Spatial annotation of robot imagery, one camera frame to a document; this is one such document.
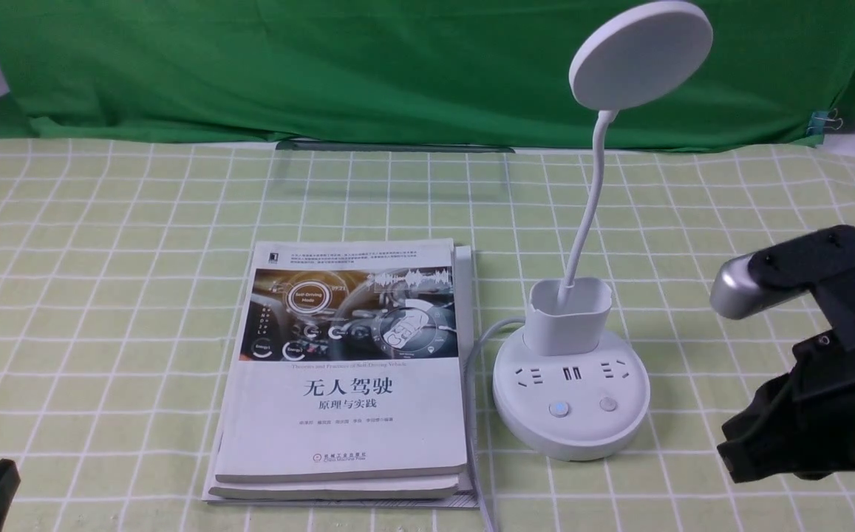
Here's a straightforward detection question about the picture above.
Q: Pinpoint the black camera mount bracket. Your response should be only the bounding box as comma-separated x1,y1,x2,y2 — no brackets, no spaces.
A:
747,225,855,352

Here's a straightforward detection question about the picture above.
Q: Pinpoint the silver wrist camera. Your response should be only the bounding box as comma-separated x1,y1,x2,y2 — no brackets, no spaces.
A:
709,253,803,321

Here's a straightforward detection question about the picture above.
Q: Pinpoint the green backdrop cloth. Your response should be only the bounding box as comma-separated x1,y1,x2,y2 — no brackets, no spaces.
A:
0,1,855,151

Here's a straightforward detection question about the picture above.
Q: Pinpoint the white self-driving textbook top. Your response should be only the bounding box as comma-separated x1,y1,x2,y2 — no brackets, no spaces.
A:
214,239,469,484

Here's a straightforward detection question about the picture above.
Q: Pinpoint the green checkered tablecloth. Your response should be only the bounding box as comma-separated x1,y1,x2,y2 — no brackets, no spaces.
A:
0,140,855,531

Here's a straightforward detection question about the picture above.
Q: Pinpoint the bottom thin white book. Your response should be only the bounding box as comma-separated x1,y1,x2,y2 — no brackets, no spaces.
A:
202,248,481,510

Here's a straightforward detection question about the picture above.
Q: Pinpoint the binder clip on backdrop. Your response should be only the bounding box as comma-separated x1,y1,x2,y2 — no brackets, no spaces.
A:
805,109,844,136

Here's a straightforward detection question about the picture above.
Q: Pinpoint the white desk lamp with sockets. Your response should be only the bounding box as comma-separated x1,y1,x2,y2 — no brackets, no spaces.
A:
491,1,714,462

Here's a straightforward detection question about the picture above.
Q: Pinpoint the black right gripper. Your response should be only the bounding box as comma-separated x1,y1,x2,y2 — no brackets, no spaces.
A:
717,330,855,482

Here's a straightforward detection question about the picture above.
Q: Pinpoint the white lamp power cable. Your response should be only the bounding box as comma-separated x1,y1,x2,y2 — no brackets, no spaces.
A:
463,318,528,532

